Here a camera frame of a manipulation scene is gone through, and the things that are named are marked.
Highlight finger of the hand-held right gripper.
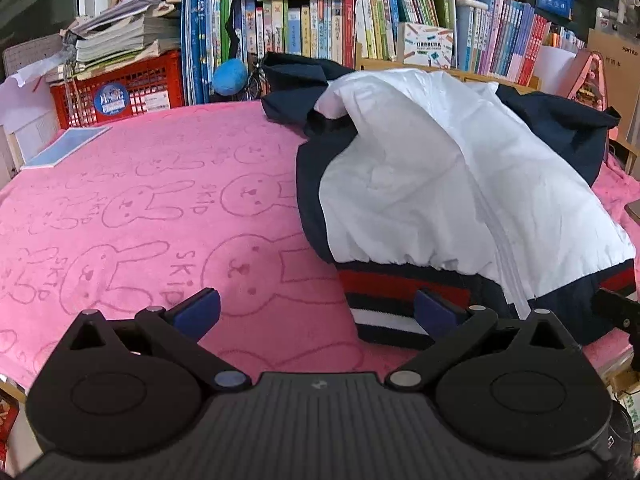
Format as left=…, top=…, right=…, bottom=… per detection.
left=592, top=287, right=640, bottom=351

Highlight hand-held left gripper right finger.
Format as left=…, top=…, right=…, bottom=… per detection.
left=387, top=288, right=583, bottom=393

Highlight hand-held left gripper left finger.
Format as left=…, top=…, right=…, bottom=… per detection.
left=66, top=288, right=251, bottom=394

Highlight navy and white jacket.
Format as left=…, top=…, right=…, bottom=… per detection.
left=261, top=52, right=638, bottom=351

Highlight pink bunny print blanket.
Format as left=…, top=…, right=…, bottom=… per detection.
left=0, top=100, right=640, bottom=391

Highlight light blue booklet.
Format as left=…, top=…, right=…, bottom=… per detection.
left=20, top=126, right=112, bottom=170

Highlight red printed packet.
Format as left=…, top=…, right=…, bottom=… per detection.
left=0, top=392, right=21, bottom=446

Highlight red plastic crate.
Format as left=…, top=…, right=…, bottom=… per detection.
left=50, top=50, right=183, bottom=128

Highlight miniature bicycle model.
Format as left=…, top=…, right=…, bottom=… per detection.
left=240, top=55, right=268, bottom=101

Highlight pink toy house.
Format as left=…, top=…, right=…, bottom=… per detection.
left=567, top=50, right=623, bottom=111

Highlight blue plush ball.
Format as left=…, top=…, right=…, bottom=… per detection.
left=212, top=59, right=248, bottom=96

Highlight white card sheet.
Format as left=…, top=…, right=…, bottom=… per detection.
left=537, top=45, right=578, bottom=93

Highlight cardboard box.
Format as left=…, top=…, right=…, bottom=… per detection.
left=585, top=27, right=640, bottom=111

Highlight wooden drawer organizer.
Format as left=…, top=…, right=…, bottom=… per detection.
left=355, top=57, right=541, bottom=92

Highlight white paper sheets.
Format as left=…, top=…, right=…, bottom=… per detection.
left=0, top=72, right=61, bottom=171

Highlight row of tall blue books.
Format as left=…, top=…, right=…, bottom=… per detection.
left=181, top=0, right=236, bottom=106

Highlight white pencil print box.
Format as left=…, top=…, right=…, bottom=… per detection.
left=402, top=22, right=456, bottom=68

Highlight row of blue red books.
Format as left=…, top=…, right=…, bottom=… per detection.
left=455, top=0, right=551, bottom=86

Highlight stack of papers and workbooks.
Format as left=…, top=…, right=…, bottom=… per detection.
left=45, top=0, right=181, bottom=83

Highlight row of green spine books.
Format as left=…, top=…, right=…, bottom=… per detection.
left=350, top=0, right=453, bottom=61

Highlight grid paper pad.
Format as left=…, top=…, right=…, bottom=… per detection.
left=2, top=35, right=66, bottom=80

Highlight white framed window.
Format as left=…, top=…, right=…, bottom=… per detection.
left=0, top=0, right=98, bottom=56

